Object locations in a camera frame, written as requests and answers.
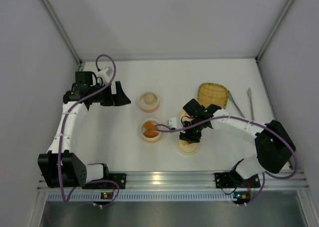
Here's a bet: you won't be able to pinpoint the cream lid with pink knob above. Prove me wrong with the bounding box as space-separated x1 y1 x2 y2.
177 110 187 124

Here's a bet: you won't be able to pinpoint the pink lunch box bowl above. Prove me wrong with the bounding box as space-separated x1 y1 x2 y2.
138 91 160 113

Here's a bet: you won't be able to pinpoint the white steamed bun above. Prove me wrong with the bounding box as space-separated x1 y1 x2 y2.
143 93 156 105

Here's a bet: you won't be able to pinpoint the cream lid with orange knob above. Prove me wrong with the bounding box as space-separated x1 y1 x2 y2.
176 140 199 156

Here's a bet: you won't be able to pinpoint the orange fried food piece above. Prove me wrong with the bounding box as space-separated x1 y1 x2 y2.
143 121 155 131
144 130 159 138

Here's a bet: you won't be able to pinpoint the metal tongs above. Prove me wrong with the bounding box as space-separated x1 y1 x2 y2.
227 87 256 121

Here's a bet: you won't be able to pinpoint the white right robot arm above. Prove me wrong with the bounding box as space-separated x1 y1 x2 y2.
179 99 296 186

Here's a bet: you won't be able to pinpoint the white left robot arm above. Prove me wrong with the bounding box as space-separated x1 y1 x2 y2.
37 71 131 189

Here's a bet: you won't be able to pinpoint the orange lunch box bowl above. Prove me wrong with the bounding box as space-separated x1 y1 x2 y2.
140 118 162 143

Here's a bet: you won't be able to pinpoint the woven bamboo tray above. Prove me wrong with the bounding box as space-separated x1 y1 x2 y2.
197 83 229 109

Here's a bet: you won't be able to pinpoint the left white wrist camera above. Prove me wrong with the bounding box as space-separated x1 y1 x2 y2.
97 67 114 84

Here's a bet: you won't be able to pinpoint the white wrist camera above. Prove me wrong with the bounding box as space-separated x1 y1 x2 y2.
167 117 178 130
97 67 114 84

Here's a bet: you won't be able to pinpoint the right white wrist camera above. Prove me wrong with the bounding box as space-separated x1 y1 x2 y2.
167 117 178 130

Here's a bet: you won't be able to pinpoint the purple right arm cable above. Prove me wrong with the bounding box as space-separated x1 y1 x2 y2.
154 117 300 206

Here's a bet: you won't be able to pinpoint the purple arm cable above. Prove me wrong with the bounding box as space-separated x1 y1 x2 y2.
154 117 300 206
57 54 120 206

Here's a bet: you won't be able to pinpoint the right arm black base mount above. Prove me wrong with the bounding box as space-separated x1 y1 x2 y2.
214 172 261 189

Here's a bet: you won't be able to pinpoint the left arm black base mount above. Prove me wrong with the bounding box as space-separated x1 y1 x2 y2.
82 173 127 190

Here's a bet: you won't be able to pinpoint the left aluminium frame post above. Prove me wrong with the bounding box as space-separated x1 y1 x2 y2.
39 0 83 67

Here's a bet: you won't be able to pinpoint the aluminium frame post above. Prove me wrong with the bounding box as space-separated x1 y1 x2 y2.
39 0 83 67
255 0 296 64

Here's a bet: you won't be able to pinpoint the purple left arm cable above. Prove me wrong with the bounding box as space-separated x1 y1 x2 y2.
57 54 120 206

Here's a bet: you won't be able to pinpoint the slotted grey cable duct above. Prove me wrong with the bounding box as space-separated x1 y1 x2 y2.
46 191 304 203

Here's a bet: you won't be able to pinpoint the aluminium front rail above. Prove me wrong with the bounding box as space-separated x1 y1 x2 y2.
36 170 310 192

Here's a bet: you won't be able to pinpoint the right aluminium frame post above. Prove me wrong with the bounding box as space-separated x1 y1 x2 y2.
255 0 296 64

